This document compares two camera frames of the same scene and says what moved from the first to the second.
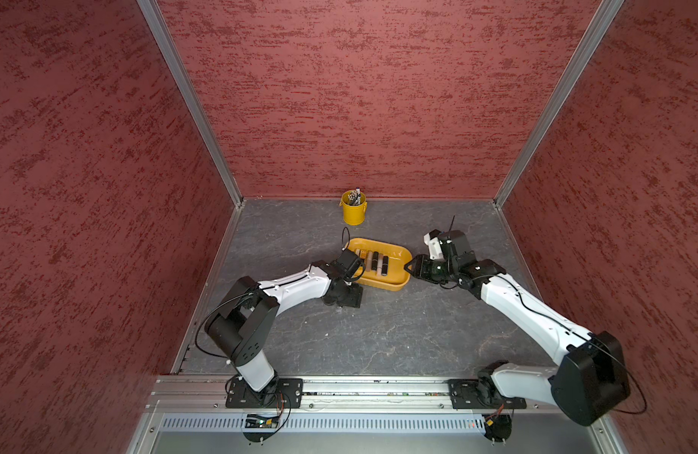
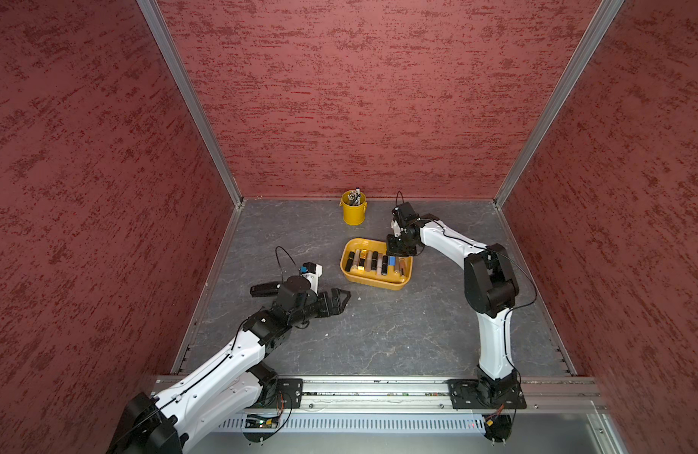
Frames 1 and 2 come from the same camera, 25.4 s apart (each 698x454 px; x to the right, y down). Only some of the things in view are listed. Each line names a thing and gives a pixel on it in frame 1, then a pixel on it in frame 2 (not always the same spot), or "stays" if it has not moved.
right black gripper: (421, 269) → (394, 251)
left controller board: (254, 421) stays
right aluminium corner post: (587, 44) stays
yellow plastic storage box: (397, 278) stays
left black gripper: (354, 299) → (337, 308)
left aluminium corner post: (165, 42) stays
